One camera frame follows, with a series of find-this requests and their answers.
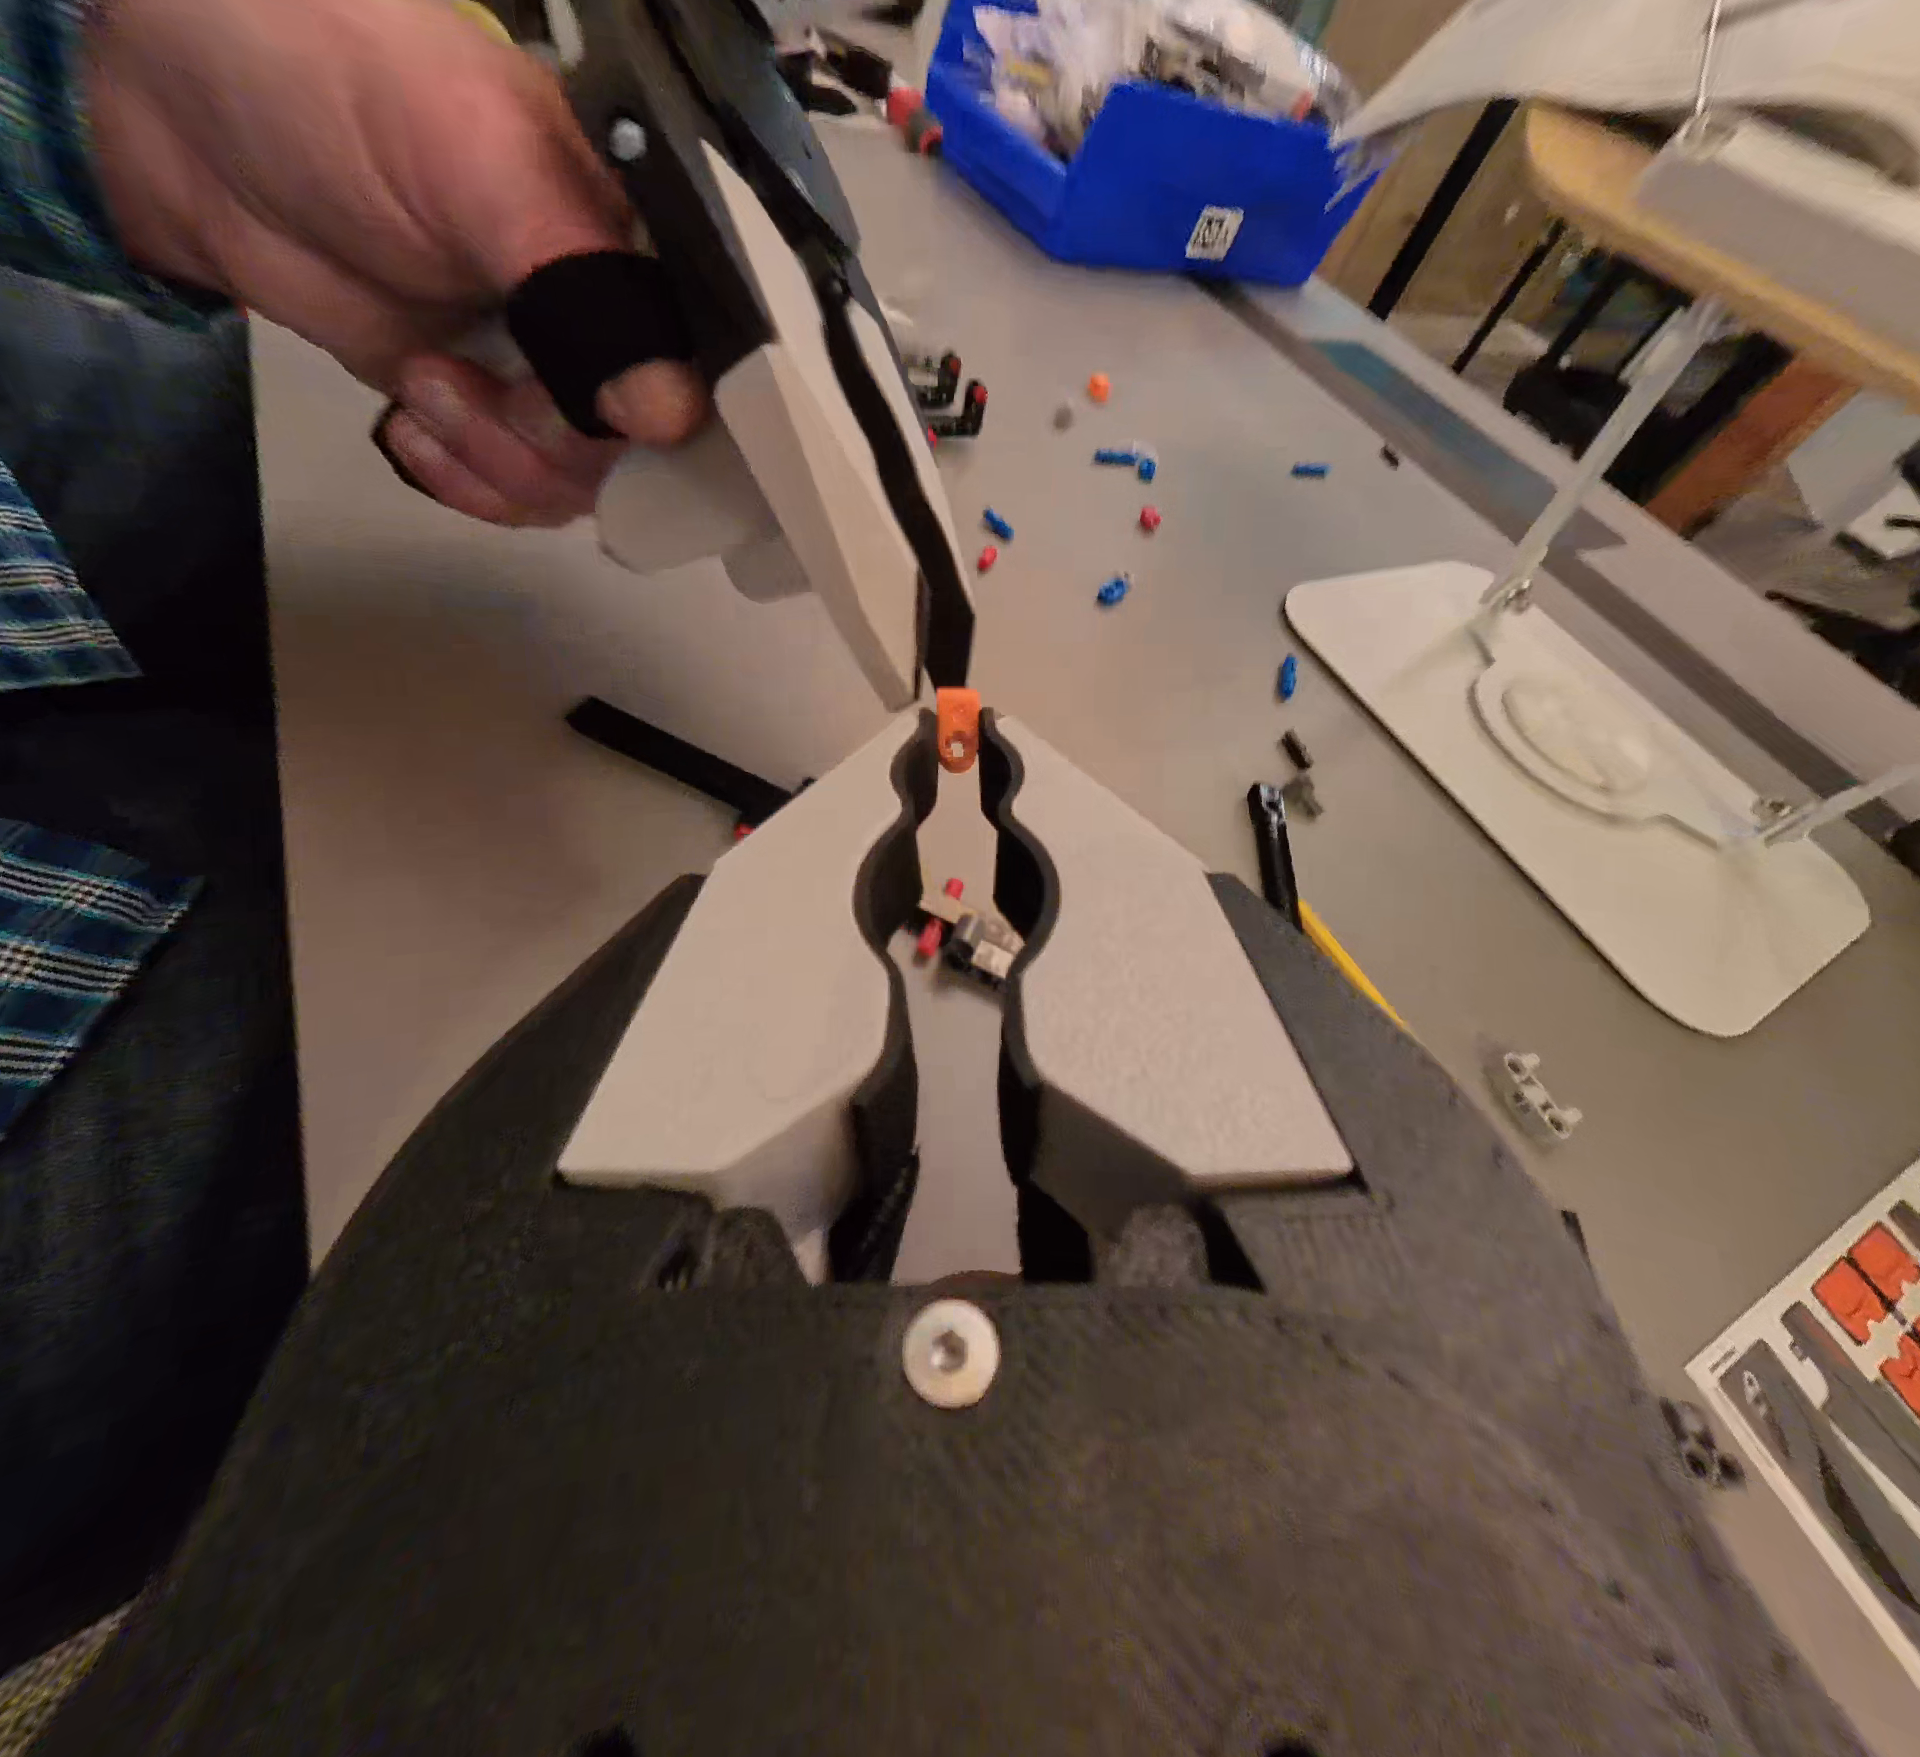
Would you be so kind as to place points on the dark grey short beam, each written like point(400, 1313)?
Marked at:
point(987, 951)

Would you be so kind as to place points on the long black beam assembly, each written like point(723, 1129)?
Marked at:
point(675, 754)

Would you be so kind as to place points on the red axle pin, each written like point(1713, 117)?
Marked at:
point(953, 896)

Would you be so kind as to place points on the person's left hand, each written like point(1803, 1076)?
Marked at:
point(345, 166)

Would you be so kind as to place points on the dark small connector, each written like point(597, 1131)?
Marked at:
point(1703, 1449)

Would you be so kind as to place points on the dark grey angled connector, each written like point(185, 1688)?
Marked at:
point(1303, 797)

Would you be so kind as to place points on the black frame assembly red pins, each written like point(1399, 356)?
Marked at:
point(949, 401)

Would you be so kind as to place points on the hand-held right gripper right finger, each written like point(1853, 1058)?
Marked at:
point(1185, 1023)

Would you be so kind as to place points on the person's dark jeans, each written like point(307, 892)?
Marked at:
point(134, 1337)

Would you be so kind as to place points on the light grey connector block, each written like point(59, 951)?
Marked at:
point(1532, 1095)

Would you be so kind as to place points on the yellow long axle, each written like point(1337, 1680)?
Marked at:
point(1350, 963)

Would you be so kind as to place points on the person's left forearm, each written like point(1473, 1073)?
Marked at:
point(74, 16)

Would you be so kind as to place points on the clear plastic bags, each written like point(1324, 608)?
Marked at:
point(1155, 33)

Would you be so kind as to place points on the white stand base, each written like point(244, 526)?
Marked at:
point(1725, 933)

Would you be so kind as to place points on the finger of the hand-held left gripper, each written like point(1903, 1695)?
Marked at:
point(819, 496)

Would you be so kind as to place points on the orange connector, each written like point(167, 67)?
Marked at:
point(957, 728)

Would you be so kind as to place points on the red black round piece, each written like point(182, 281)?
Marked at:
point(908, 123)

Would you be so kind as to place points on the blue bin with tag label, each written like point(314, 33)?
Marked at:
point(1140, 197)

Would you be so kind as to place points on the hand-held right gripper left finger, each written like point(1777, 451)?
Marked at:
point(720, 1023)

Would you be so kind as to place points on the black gear rack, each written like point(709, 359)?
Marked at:
point(1274, 849)

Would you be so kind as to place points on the sticker sheet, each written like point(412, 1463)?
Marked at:
point(1830, 1412)

